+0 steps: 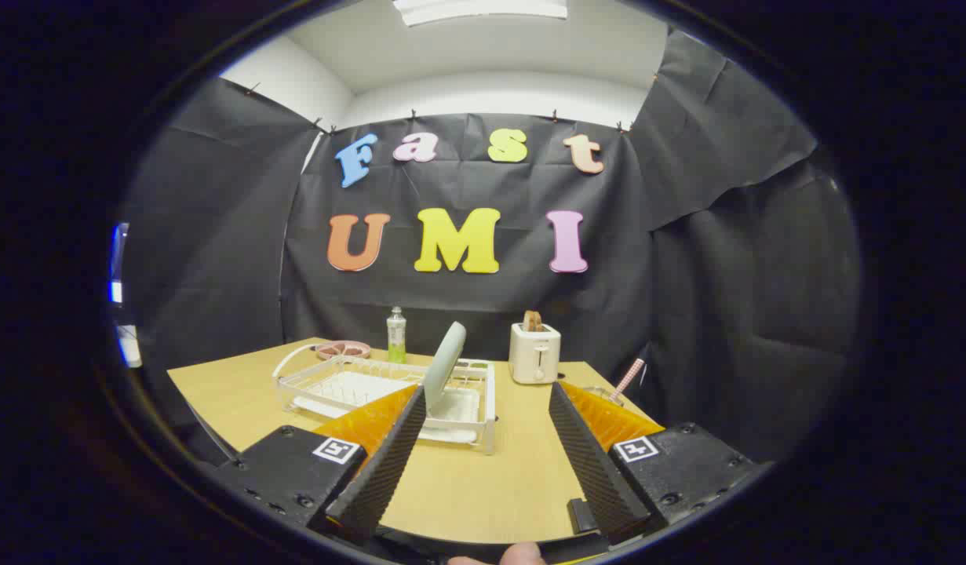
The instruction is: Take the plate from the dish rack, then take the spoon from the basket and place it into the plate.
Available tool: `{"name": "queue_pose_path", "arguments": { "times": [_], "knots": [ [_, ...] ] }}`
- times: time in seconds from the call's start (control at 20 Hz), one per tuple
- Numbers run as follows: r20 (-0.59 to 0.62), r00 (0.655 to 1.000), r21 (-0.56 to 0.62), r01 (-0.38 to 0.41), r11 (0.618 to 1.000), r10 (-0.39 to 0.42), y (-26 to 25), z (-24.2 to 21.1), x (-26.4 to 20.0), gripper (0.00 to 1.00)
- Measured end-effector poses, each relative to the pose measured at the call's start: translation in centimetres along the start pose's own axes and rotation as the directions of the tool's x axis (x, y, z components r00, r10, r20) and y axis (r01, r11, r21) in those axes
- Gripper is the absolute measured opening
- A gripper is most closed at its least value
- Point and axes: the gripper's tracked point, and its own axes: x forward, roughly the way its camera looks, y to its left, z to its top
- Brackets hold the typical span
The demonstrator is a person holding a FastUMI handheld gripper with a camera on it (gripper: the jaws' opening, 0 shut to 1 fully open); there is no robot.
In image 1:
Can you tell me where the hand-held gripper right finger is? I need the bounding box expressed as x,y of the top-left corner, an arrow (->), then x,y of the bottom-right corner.
547,381 -> 774,548

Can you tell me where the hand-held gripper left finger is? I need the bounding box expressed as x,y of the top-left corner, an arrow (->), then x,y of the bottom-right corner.
216,385 -> 428,546

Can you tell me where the small metal wire basket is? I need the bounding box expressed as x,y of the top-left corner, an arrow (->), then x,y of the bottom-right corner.
581,385 -> 629,409

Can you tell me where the white wire dish rack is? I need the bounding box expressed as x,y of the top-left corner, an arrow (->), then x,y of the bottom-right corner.
272,343 -> 498,456

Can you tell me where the spoon with red checked handle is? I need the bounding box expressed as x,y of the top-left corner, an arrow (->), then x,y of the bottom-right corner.
612,358 -> 647,405

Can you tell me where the light green plate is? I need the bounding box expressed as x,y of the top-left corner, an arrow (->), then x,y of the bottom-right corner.
422,322 -> 468,415

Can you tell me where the pink oval dish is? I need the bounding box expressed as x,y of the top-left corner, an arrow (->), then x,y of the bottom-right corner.
316,340 -> 372,362

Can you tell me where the green drink bottle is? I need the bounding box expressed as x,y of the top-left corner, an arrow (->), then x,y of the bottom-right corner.
386,306 -> 407,364

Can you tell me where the white toaster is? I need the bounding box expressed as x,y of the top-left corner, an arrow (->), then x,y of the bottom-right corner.
509,322 -> 562,385

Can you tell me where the black backdrop cloth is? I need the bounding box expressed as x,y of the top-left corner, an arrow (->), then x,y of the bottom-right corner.
122,31 -> 864,464

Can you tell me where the ceiling light panel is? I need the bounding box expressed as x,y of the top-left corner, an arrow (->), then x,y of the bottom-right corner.
392,0 -> 568,27

